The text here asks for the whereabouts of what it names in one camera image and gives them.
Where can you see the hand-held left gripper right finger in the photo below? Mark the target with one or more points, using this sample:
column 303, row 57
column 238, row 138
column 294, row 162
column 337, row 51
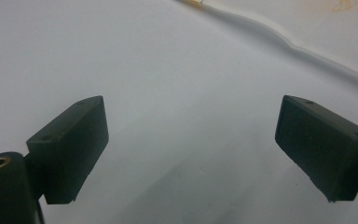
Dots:
column 323, row 146

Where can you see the white leaf-print cloth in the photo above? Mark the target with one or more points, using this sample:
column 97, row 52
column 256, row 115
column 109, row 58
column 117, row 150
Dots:
column 323, row 34

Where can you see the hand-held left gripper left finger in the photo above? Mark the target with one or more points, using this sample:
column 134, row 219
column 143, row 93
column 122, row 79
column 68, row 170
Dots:
column 71, row 149

